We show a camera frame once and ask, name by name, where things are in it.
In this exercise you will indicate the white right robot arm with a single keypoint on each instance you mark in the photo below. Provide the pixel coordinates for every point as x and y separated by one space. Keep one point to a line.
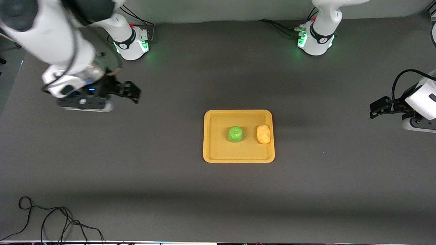
51 37

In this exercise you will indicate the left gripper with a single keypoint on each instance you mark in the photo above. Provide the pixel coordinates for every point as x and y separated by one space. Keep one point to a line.
399 105

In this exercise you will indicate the green toy apple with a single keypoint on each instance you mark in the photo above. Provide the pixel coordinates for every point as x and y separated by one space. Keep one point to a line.
235 134

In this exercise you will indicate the dark grey table mat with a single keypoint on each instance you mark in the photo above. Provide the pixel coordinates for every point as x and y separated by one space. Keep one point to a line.
218 190

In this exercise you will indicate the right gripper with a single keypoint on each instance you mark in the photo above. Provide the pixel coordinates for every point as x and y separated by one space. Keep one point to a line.
109 87

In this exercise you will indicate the yellow-orange toy potato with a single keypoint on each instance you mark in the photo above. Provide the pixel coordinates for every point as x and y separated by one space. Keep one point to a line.
263 134

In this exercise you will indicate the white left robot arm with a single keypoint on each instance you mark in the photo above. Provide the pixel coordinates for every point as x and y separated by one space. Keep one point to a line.
323 30

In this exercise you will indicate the yellow plastic tray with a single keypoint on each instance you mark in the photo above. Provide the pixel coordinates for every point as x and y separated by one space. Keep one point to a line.
218 143

